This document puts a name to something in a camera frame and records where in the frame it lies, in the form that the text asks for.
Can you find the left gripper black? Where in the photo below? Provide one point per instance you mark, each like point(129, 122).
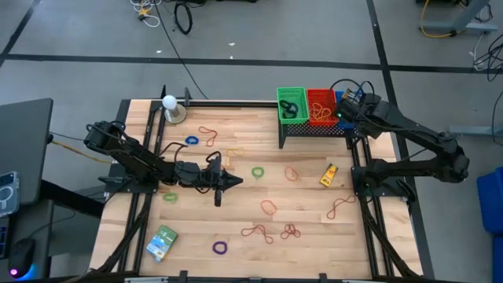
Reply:
point(200, 176)

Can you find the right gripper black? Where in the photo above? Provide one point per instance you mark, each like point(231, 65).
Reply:
point(355, 114)

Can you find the large yellow crayon box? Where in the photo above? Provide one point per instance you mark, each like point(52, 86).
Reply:
point(351, 94)

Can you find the blue plastic basket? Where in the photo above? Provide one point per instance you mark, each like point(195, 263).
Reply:
point(338, 96)

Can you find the red plastic basket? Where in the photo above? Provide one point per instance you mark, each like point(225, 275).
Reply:
point(328, 98)

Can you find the orange rubber band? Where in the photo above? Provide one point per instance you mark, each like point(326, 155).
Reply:
point(286, 173)
point(261, 204)

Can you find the green plastic basket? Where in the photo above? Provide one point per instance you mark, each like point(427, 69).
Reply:
point(302, 98)

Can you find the purple coil wristband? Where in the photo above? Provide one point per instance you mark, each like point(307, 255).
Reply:
point(214, 248)

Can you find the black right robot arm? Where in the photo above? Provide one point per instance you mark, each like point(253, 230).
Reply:
point(424, 137)

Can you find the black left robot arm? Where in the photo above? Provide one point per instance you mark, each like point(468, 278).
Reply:
point(137, 159)

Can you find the grey desk foot bar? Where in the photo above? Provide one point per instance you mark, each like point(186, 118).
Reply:
point(475, 130)

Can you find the grey side desk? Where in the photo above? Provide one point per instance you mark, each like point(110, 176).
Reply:
point(23, 149)

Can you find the black perforated metal shelf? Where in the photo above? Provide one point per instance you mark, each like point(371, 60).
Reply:
point(310, 129)

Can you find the red rubber band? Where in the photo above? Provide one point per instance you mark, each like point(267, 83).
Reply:
point(338, 204)
point(290, 231)
point(257, 227)
point(201, 128)

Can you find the blue coil wristband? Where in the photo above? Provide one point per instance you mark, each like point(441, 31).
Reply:
point(187, 140)

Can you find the small yellow crayon box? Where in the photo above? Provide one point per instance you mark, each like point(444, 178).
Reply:
point(329, 175)

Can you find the green blue supply box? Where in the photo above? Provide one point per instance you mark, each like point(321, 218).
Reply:
point(162, 243)

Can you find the white bulb brass lamp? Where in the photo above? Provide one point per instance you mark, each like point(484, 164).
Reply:
point(169, 102)

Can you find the blue storage bin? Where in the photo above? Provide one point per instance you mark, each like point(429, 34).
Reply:
point(491, 200)

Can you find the black computer mouse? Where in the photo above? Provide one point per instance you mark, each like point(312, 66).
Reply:
point(21, 255)

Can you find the clear phone case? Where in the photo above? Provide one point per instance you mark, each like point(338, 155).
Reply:
point(8, 184)

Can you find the grey desk frame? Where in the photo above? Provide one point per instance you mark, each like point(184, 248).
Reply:
point(463, 26)

